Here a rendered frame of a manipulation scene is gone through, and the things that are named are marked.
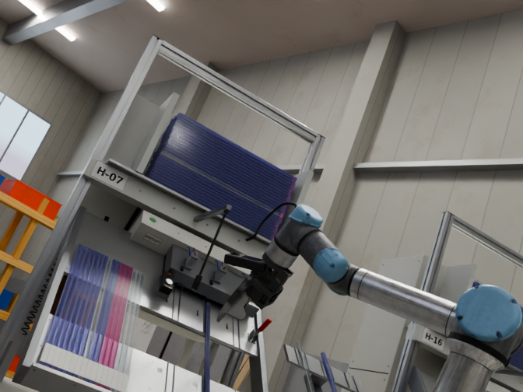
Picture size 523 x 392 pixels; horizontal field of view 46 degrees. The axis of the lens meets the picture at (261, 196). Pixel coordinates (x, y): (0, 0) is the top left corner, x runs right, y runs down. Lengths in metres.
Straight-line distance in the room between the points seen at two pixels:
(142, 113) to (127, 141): 0.13
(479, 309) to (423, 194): 5.32
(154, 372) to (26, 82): 11.31
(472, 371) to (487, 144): 5.39
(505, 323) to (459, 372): 0.13
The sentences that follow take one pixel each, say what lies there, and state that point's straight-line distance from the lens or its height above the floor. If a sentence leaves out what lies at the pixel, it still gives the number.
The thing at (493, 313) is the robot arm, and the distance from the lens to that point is 1.26.
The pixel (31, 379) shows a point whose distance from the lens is 1.59.
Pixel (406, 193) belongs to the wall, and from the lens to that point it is 6.67.
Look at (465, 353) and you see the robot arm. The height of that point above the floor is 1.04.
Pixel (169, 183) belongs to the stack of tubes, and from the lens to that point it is 2.14.
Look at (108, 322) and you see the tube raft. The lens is 1.77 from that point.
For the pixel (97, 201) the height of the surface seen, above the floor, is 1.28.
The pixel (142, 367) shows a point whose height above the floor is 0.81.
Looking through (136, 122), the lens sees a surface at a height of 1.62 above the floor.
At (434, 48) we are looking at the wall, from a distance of 7.77.
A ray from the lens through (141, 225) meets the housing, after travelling 2.08.
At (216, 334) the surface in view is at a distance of 1.99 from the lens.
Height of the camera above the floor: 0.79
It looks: 19 degrees up
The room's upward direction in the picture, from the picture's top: 22 degrees clockwise
